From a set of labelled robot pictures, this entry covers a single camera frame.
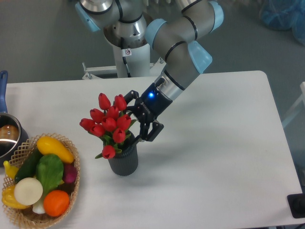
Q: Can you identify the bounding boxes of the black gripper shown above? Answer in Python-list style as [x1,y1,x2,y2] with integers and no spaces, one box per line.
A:
[124,83,173,146]

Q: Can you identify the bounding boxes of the red tulip bouquet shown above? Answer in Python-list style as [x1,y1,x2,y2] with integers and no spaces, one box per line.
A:
[80,93,135,159]

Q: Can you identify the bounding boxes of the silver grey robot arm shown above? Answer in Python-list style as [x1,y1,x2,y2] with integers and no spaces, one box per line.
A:
[75,0,224,145]

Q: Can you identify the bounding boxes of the dark grey ribbed vase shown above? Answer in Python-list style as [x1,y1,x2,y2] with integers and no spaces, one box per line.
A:
[102,131,138,176]

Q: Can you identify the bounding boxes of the purple red onion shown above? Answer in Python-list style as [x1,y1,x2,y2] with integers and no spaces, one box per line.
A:
[62,164,77,184]

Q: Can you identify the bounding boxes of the yellow squash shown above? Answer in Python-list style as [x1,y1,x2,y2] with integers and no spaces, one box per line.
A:
[36,136,74,164]

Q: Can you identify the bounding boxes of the green lettuce leaf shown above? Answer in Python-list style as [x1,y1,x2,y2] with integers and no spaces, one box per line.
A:
[36,154,64,198]

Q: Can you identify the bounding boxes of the woven wicker basket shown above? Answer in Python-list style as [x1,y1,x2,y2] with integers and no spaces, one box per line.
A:
[0,133,80,229]

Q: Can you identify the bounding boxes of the orange fruit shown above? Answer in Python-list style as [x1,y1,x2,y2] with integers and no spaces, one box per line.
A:
[43,190,70,217]

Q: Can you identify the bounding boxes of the green cucumber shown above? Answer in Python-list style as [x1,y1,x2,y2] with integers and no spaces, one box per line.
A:
[14,148,43,184]

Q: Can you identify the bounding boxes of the white round onion slice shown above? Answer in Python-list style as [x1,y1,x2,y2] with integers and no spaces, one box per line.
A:
[14,177,43,206]

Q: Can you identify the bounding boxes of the yellow banana tip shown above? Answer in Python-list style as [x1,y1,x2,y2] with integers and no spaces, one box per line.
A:
[3,161,19,180]

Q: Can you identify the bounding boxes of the yellow bell pepper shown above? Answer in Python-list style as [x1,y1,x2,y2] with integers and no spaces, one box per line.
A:
[2,185,30,209]

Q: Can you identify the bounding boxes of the blue plastic bag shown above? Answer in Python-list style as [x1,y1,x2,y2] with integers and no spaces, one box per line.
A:
[259,0,305,45]

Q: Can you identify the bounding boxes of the black device at table edge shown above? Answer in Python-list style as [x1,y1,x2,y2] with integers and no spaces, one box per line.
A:
[287,193,305,219]

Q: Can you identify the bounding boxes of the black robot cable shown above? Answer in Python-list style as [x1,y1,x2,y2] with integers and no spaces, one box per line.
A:
[120,37,132,78]

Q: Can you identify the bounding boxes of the blue handled saucepan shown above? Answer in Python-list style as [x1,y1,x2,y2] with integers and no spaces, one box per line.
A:
[0,70,28,167]

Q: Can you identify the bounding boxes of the white frame at right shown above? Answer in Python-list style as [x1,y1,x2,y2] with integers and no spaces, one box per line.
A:
[282,82,305,128]

